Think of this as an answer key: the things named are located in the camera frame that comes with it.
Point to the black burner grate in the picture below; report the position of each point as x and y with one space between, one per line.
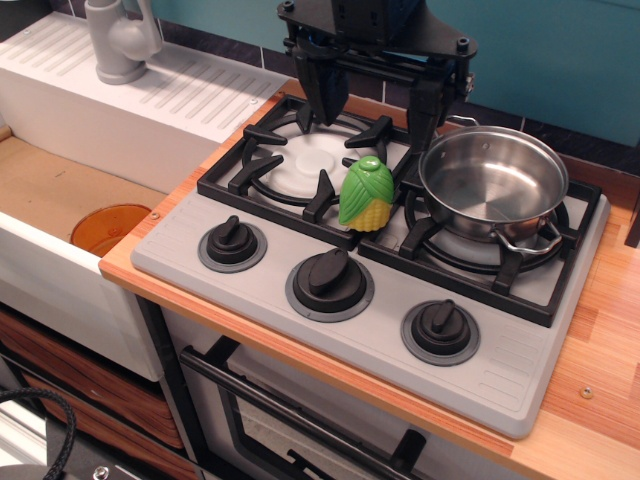
530 280
285 173

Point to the grey toy stove top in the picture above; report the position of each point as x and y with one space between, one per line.
502 386

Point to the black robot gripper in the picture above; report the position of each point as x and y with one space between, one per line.
399 41

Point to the black middle stove knob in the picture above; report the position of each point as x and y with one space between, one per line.
329 287

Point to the black right burner grate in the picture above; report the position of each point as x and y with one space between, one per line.
530 280

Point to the stainless steel pot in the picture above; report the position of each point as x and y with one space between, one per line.
495 184

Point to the orange sink drain plug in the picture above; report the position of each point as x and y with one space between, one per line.
99 231

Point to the black stove knob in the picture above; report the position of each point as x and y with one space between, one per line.
232 246
329 287
440 333

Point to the black right stove knob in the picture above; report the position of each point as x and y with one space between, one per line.
440 333

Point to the toy oven door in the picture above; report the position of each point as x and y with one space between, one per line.
276 422

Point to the black left burner grate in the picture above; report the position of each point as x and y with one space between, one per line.
285 173

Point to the grey toy faucet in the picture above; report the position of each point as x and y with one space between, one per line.
121 45

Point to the wood grain drawer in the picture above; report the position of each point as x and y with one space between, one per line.
117 408

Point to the green yellow toy corncob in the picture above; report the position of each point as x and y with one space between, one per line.
366 195

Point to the black left stove knob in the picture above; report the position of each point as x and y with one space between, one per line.
232 246

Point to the white toy sink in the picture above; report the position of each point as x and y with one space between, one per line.
71 144

